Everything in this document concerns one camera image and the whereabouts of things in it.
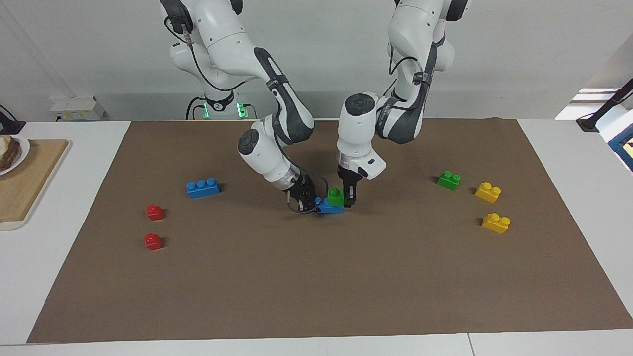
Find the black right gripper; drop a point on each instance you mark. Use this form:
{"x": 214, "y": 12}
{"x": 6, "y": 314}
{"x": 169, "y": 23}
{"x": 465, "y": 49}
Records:
{"x": 300, "y": 192}

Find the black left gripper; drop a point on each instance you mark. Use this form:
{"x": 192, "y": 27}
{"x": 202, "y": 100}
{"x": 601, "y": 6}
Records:
{"x": 349, "y": 181}

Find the green two-stud toy brick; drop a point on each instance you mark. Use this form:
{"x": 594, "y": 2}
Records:
{"x": 336, "y": 198}
{"x": 448, "y": 181}

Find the blue three-stud toy brick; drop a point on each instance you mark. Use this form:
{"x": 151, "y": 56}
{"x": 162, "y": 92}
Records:
{"x": 203, "y": 190}
{"x": 330, "y": 209}

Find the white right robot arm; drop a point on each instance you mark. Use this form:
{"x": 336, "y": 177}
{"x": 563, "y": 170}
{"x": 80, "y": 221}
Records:
{"x": 227, "y": 39}

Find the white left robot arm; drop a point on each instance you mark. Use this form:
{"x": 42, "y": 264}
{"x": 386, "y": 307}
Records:
{"x": 410, "y": 29}

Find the brown paper table mat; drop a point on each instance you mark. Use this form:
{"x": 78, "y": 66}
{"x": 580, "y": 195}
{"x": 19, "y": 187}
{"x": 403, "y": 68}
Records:
{"x": 316, "y": 287}

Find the yellow two-stud toy brick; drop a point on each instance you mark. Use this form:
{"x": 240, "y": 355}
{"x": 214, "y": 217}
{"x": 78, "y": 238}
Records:
{"x": 495, "y": 224}
{"x": 487, "y": 193}

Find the red one-stud toy brick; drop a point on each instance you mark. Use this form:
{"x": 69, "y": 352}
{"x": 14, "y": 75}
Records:
{"x": 153, "y": 242}
{"x": 155, "y": 213}

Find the white power strip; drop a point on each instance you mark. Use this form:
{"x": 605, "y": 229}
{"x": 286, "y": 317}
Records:
{"x": 74, "y": 109}

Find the blue framed box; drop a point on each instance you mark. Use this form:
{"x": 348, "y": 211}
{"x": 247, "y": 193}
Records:
{"x": 624, "y": 148}

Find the wooden cutting board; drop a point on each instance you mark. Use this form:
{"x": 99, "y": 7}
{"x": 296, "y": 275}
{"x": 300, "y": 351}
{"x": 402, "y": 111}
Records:
{"x": 29, "y": 183}

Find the white plate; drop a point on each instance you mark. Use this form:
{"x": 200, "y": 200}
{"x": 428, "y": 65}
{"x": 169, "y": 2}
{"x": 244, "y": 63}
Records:
{"x": 23, "y": 153}

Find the brown bread food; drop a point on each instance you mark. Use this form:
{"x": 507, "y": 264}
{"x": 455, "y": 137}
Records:
{"x": 9, "y": 155}

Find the black stand base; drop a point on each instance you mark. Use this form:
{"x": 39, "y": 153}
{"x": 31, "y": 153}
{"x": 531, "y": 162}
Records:
{"x": 12, "y": 127}

